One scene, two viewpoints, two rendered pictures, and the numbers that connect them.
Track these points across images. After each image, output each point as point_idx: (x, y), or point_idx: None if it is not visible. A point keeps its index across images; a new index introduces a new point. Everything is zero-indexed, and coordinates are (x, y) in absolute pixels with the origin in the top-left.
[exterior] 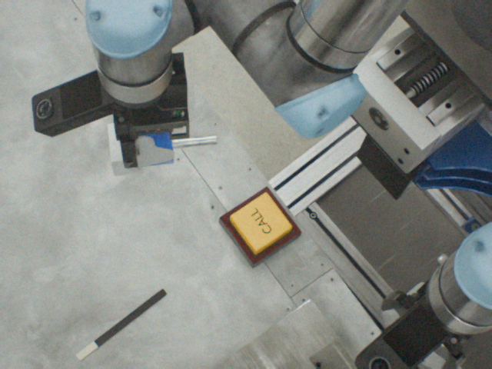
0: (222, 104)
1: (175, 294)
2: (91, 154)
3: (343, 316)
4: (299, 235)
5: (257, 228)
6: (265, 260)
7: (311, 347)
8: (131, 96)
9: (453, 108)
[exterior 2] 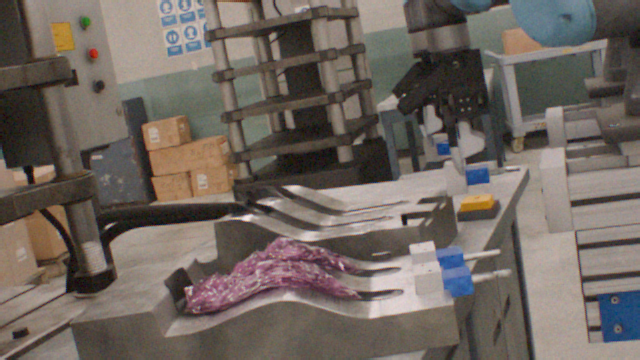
0: None
1: None
2: None
3: (475, 236)
4: (492, 213)
5: (471, 199)
6: (466, 221)
7: (427, 196)
8: (412, 42)
9: (580, 110)
